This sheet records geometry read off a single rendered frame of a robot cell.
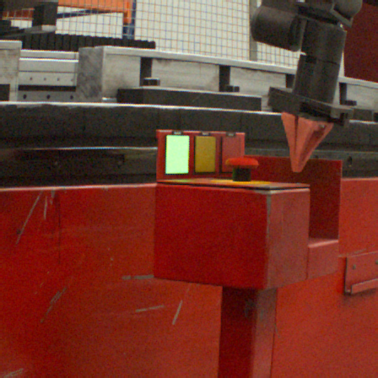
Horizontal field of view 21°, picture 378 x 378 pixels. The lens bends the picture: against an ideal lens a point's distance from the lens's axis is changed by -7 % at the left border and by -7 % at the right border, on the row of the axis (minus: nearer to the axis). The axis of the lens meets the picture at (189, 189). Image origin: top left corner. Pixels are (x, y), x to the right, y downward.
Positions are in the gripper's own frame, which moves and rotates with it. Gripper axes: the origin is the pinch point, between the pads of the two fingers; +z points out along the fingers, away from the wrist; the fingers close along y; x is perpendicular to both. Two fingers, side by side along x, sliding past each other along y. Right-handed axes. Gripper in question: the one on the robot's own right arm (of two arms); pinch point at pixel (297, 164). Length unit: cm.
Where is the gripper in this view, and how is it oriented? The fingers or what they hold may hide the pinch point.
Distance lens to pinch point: 135.1
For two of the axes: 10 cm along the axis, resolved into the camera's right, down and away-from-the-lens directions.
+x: -5.6, 0.4, -8.3
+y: -8.0, -2.9, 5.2
